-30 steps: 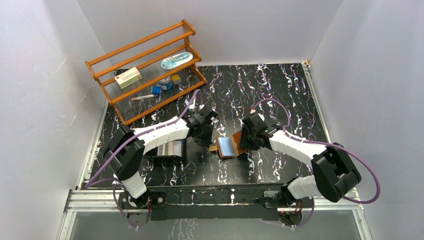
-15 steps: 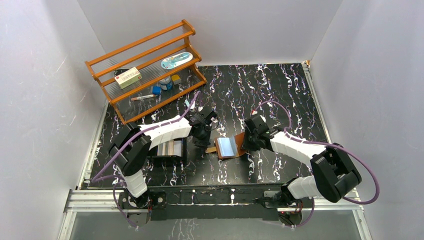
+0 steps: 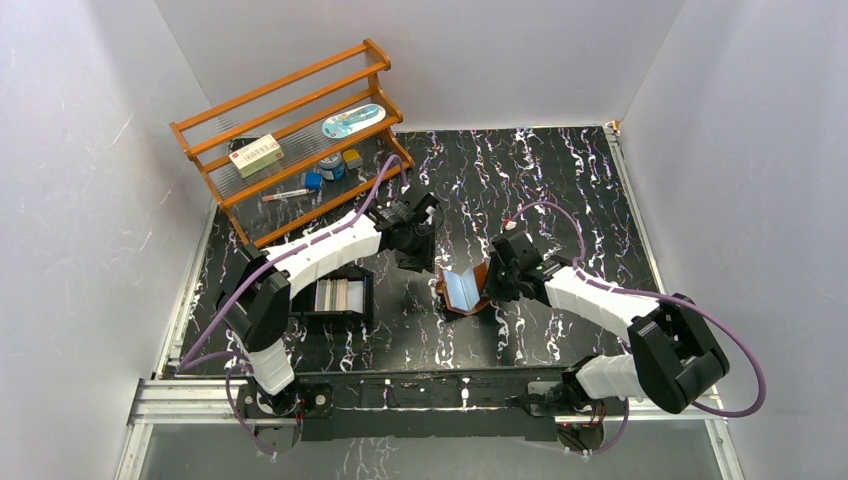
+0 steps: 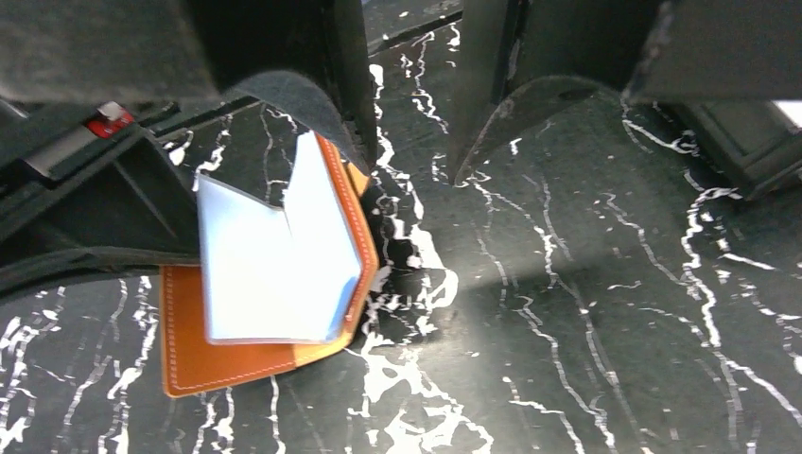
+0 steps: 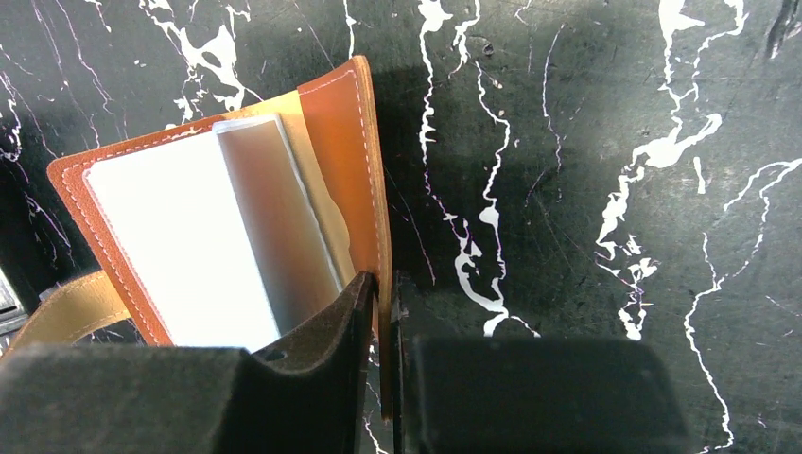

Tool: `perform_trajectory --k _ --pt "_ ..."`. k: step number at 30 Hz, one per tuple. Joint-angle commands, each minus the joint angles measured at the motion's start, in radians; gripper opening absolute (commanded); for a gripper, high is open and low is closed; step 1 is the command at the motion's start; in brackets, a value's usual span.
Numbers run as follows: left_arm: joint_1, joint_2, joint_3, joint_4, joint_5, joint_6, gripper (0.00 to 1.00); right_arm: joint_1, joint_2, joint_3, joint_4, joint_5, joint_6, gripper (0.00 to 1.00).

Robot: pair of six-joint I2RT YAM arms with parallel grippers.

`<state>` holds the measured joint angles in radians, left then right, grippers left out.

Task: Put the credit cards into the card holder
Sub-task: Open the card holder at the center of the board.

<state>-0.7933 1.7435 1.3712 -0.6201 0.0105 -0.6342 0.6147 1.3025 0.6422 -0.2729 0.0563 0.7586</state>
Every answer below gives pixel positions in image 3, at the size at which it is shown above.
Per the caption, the orange leather card holder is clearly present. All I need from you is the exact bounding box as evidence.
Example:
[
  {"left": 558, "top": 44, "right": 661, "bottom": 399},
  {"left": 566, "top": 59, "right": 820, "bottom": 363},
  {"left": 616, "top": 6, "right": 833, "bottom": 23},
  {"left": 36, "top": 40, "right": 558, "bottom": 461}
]
[{"left": 435, "top": 262, "right": 491, "bottom": 316}]

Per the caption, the white red marker pen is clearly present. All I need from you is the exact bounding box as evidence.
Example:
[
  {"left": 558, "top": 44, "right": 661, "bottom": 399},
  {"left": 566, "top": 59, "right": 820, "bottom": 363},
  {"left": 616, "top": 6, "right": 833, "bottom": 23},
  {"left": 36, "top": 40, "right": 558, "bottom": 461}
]
[{"left": 261, "top": 188, "right": 312, "bottom": 202}]

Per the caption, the blue oval blister pack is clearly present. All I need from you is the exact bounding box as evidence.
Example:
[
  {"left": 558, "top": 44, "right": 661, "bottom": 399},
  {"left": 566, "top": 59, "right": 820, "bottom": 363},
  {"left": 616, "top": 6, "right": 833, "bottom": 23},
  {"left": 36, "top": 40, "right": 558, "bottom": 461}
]
[{"left": 321, "top": 103, "right": 386, "bottom": 140}]

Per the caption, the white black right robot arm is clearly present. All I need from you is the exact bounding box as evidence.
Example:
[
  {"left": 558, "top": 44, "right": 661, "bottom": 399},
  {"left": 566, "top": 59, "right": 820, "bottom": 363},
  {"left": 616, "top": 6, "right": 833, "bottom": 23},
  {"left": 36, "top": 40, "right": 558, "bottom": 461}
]
[{"left": 484, "top": 231, "right": 730, "bottom": 414}]

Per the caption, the stack of cards in box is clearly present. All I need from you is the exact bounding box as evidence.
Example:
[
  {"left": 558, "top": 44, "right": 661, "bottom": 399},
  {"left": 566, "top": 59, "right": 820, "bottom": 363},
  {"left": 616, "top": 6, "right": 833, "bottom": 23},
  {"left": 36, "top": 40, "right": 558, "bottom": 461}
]
[{"left": 314, "top": 278, "right": 365, "bottom": 314}]

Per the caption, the black card storage box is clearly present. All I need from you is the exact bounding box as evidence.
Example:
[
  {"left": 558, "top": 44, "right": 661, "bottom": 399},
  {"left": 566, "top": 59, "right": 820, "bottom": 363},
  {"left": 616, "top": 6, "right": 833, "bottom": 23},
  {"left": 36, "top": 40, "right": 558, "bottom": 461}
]
[{"left": 290, "top": 265, "right": 375, "bottom": 326}]

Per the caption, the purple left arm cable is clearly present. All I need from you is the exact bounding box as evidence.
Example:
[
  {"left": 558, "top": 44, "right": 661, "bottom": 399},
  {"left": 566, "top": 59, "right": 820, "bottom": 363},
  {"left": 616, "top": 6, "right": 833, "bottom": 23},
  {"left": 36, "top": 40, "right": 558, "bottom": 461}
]
[{"left": 178, "top": 154, "right": 407, "bottom": 458}]

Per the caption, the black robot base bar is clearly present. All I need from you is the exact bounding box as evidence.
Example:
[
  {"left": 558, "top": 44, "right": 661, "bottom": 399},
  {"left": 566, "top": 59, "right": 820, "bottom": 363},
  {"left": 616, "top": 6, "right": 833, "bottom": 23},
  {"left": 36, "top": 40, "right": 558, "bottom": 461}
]
[{"left": 235, "top": 366, "right": 611, "bottom": 449}]

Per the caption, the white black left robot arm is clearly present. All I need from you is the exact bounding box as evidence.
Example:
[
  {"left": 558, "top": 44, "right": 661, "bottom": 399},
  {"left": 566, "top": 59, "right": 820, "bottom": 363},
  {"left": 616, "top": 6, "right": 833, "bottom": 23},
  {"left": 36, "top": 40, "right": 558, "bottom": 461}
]
[{"left": 216, "top": 186, "right": 443, "bottom": 416}]

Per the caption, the blue small cube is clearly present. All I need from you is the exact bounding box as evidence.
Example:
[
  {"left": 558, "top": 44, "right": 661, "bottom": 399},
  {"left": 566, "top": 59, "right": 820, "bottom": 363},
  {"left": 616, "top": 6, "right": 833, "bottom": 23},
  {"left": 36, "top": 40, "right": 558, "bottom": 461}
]
[{"left": 303, "top": 172, "right": 323, "bottom": 191}]

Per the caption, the orange wooden shelf rack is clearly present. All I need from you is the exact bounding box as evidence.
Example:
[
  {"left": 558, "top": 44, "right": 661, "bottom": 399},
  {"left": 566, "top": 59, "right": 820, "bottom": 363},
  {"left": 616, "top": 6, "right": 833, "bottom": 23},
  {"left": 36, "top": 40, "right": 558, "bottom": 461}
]
[{"left": 170, "top": 38, "right": 414, "bottom": 247}]

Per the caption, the white green carton box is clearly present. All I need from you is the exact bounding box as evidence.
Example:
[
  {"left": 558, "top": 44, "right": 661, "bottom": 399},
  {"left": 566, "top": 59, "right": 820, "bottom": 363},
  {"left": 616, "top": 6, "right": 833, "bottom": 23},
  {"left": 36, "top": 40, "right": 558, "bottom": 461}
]
[{"left": 228, "top": 134, "right": 283, "bottom": 178}]

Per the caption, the blue white small jar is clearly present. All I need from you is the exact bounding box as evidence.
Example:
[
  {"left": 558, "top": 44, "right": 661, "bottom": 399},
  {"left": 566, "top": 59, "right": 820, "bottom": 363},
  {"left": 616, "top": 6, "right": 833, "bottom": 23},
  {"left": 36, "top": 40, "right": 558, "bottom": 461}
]
[{"left": 318, "top": 153, "right": 346, "bottom": 181}]

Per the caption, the yellow grey small block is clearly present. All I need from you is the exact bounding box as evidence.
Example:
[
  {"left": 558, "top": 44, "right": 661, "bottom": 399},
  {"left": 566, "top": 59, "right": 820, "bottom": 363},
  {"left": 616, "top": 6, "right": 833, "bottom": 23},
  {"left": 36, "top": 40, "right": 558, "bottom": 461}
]
[{"left": 342, "top": 149, "right": 364, "bottom": 170}]

